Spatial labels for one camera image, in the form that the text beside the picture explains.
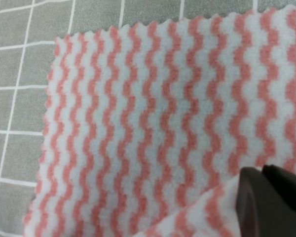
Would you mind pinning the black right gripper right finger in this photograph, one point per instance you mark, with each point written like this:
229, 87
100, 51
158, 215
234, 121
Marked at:
284, 182

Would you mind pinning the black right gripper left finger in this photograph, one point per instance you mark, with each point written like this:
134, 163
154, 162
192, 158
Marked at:
261, 212

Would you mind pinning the pink white wavy towel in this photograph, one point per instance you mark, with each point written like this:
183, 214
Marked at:
147, 126

